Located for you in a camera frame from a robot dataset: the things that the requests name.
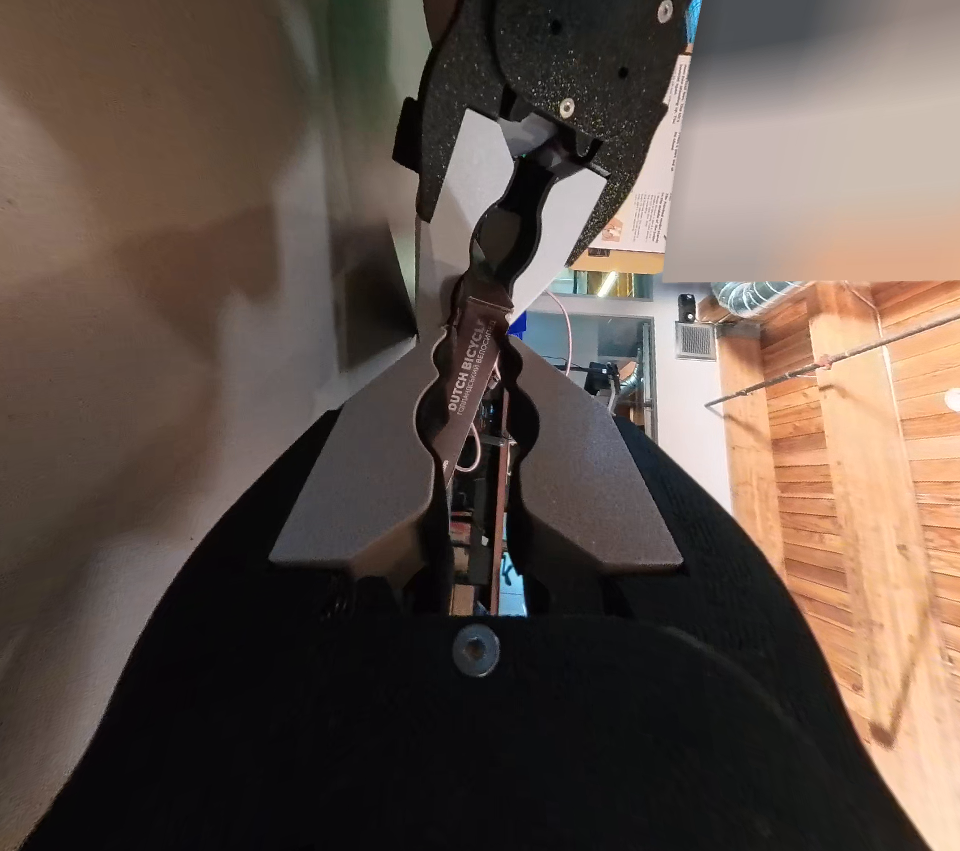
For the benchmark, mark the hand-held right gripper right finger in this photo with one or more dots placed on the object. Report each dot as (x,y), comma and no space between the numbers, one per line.
(600,498)

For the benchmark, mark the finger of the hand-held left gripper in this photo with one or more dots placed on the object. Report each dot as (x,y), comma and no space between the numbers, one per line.
(570,213)
(450,206)

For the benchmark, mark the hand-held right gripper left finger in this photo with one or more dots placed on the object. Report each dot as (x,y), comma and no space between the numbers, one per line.
(352,491)

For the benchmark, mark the brown model kit box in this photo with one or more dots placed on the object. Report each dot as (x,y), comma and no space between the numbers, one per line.
(472,371)

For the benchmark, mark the printed instruction sheet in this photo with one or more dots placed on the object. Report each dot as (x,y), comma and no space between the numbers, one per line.
(652,191)

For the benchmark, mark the thin metal rod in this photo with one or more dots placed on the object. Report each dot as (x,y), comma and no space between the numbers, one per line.
(825,363)

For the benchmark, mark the black tripod camera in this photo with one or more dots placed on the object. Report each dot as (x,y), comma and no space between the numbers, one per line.
(600,375)

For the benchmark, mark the black wall speaker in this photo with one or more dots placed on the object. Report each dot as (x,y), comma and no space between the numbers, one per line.
(687,308)

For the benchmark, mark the wall vent grille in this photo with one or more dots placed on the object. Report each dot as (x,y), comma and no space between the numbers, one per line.
(695,339)

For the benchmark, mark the silver duct pipe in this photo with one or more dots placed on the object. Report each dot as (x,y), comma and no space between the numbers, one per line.
(757,302)

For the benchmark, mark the pipe wall lamp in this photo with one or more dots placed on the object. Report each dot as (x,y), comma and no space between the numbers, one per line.
(952,399)

